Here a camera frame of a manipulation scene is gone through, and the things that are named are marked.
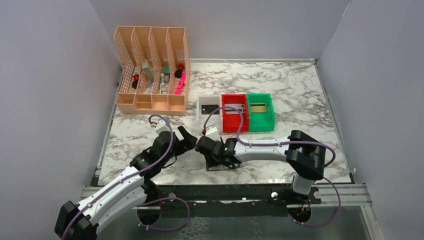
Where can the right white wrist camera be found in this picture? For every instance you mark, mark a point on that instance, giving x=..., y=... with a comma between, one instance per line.
x=212, y=133

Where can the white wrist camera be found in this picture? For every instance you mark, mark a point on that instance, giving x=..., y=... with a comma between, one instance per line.
x=160, y=126
x=212, y=133

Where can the black credit card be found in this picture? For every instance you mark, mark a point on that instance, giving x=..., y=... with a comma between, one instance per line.
x=207, y=109

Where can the pink highlighter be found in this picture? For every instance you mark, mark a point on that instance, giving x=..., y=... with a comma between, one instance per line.
x=181, y=83

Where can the white striped credit card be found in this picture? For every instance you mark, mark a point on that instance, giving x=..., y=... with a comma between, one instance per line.
x=233, y=108

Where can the red black marker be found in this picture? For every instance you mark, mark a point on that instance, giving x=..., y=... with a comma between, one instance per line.
x=136, y=78

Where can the brown leather card holder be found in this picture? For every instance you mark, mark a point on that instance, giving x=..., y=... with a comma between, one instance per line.
x=222, y=167

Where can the white plastic bin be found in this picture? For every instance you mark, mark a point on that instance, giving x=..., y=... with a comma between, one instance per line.
x=216, y=118

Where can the black mounting rail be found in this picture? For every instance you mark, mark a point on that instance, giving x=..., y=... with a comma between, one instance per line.
x=225, y=200

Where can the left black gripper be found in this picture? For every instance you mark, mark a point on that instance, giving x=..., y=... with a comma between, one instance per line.
x=180, y=143

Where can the red plastic bin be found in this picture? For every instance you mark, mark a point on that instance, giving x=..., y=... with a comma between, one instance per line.
x=231, y=119

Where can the gold credit card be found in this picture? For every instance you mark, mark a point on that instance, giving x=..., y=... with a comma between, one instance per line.
x=258, y=108

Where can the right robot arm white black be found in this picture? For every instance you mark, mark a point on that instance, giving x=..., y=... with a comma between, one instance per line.
x=302, y=152

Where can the peach plastic desk organizer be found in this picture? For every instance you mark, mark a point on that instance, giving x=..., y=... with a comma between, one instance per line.
x=156, y=67

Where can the grey stapler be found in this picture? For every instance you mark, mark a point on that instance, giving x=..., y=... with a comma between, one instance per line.
x=148, y=70

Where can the green cap glue stick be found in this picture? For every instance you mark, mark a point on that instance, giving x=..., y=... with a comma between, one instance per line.
x=165, y=76

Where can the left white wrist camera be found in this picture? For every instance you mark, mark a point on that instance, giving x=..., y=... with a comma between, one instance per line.
x=160, y=126

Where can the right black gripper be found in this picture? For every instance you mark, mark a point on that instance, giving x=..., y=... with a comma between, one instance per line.
x=205, y=146

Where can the green plastic bin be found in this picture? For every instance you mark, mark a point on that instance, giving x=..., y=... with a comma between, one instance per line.
x=261, y=122

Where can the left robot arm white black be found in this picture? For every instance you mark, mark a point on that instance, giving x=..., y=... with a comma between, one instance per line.
x=133, y=187

